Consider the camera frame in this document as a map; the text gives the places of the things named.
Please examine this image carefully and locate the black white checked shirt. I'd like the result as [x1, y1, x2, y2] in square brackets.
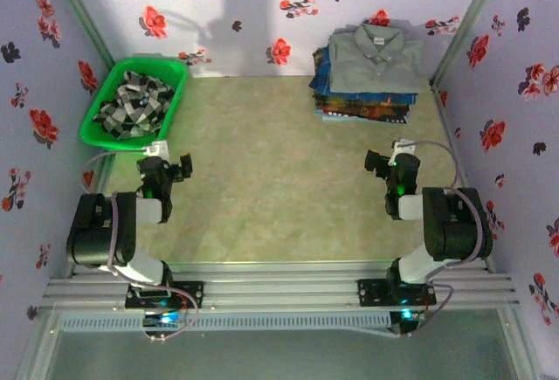
[91, 70, 178, 141]

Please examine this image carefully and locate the dark orange patterned folded shirt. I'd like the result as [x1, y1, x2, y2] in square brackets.
[313, 91, 411, 121]

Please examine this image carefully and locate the light blue folded shirt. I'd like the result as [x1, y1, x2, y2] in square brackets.
[321, 111, 410, 126]

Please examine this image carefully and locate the blue patterned folded shirt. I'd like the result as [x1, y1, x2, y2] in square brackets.
[310, 45, 418, 106]

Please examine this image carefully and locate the grey folded shirt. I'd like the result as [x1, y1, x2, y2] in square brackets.
[327, 23, 424, 93]

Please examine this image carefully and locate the green plastic basket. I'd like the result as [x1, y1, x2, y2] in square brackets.
[78, 57, 190, 152]

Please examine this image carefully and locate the right controller board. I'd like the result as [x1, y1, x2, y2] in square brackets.
[390, 307, 428, 324]

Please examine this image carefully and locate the controller board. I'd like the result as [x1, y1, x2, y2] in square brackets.
[390, 307, 428, 324]
[142, 309, 185, 328]

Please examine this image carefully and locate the left controller board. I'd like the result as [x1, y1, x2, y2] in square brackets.
[142, 309, 185, 328]

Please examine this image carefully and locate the lavender right arm cable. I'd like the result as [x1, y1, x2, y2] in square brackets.
[392, 139, 490, 340]

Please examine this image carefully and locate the lavender arm cable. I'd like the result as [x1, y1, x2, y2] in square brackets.
[81, 146, 200, 342]
[392, 139, 490, 340]

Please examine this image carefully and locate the lavender left arm cable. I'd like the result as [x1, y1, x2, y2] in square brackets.
[81, 146, 200, 342]

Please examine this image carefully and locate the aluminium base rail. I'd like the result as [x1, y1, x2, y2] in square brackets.
[41, 259, 519, 311]

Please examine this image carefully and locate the aluminium corner post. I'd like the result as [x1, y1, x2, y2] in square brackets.
[430, 0, 510, 86]
[42, 0, 117, 71]

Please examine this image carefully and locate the grey slotted cable duct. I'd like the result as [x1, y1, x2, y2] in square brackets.
[56, 312, 394, 334]

